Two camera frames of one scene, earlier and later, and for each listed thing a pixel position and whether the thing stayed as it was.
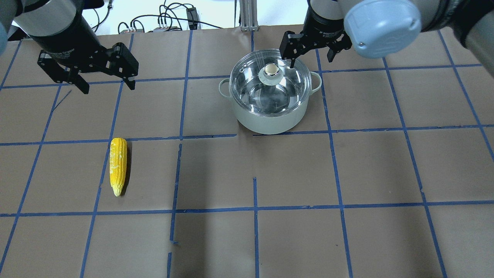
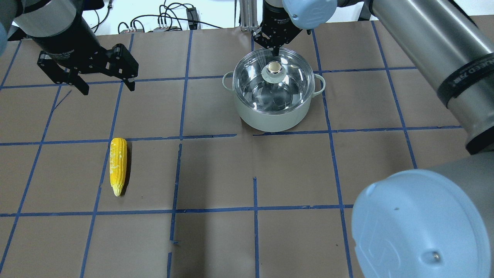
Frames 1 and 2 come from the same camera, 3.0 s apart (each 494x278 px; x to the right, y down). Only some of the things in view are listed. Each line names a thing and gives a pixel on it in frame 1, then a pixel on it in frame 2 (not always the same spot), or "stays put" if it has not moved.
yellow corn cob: [118, 164] stays put
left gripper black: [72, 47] stays put
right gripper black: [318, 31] to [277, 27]
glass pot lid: [262, 83] stays put
